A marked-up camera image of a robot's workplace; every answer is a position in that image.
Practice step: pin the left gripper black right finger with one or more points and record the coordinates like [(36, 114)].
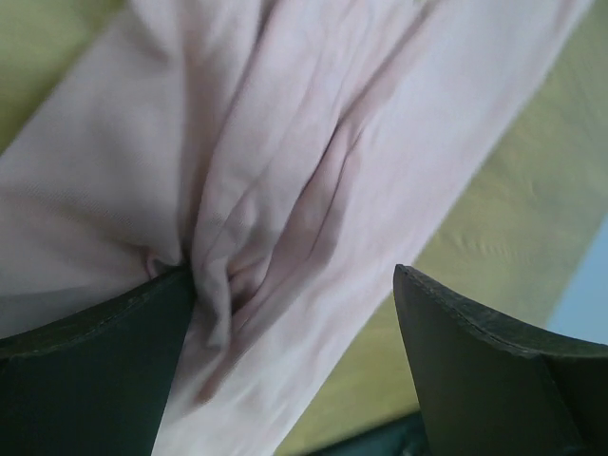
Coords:
[(490, 384)]

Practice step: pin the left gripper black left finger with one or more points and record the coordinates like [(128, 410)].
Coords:
[(96, 382)]

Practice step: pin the pink printed t shirt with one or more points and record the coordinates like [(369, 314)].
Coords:
[(290, 153)]

